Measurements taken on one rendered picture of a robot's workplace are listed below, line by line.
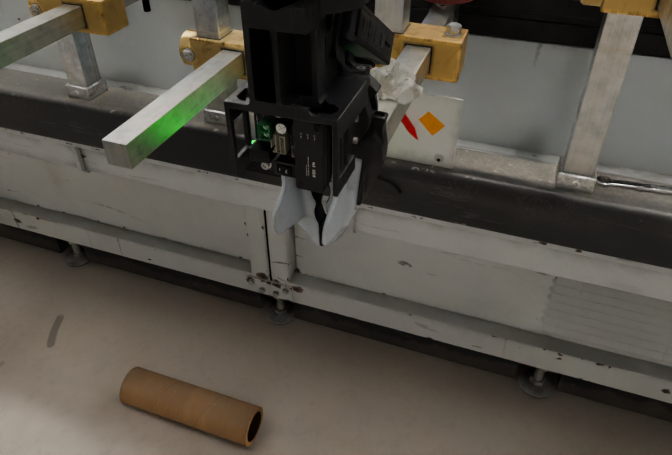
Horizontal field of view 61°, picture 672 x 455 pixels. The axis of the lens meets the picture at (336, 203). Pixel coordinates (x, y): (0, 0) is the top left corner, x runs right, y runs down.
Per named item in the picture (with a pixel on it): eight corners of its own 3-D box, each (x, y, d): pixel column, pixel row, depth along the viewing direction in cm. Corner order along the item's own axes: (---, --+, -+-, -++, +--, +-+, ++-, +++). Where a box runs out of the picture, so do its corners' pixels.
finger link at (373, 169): (317, 198, 43) (314, 92, 38) (325, 186, 44) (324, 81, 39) (377, 211, 42) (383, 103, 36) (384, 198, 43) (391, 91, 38)
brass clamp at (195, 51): (266, 86, 77) (263, 49, 74) (179, 72, 81) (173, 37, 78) (285, 68, 82) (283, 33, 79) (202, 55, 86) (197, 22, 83)
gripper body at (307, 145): (229, 183, 37) (203, -10, 30) (284, 122, 43) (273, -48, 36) (342, 207, 35) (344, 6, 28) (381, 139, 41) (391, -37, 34)
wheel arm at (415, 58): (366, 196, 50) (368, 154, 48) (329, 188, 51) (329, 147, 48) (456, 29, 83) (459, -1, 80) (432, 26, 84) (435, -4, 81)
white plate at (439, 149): (452, 170, 75) (462, 101, 69) (271, 136, 82) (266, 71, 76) (453, 168, 76) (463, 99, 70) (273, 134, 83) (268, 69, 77)
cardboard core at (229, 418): (243, 432, 113) (115, 388, 121) (247, 454, 118) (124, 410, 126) (261, 399, 119) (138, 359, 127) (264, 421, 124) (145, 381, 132)
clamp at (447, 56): (456, 84, 69) (462, 43, 66) (349, 68, 72) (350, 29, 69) (464, 66, 73) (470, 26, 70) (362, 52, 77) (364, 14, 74)
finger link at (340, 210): (300, 283, 43) (295, 179, 37) (328, 235, 47) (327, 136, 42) (340, 293, 42) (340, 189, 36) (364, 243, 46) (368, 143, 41)
